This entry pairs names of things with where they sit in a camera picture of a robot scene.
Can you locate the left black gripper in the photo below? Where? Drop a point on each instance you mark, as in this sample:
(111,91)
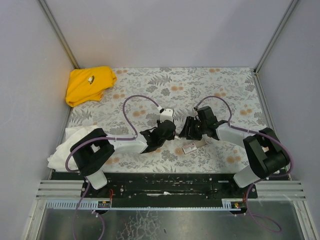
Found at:
(169,128)

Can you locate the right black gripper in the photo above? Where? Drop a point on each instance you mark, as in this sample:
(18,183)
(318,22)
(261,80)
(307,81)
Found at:
(191,127)

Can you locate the red white staple box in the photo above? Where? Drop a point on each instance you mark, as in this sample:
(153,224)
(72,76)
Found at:
(191,147)

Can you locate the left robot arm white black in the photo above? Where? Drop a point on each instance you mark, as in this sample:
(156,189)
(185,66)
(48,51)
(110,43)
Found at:
(92,151)

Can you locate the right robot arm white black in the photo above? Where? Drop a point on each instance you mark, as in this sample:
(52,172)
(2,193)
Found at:
(264,151)

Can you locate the floral patterned table mat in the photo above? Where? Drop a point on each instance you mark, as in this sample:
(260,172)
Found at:
(130,106)

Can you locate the yellow folded cloth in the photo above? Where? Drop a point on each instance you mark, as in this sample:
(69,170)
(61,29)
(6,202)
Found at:
(88,84)

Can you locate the white crumpled cloth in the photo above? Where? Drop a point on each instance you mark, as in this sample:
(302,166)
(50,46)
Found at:
(57,160)

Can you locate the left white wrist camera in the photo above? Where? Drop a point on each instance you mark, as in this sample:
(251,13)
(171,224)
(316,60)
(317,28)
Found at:
(166,114)

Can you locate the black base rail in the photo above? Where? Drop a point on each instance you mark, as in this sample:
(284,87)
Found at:
(208,185)

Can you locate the white slotted cable duct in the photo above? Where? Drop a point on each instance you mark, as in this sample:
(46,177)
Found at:
(96,205)

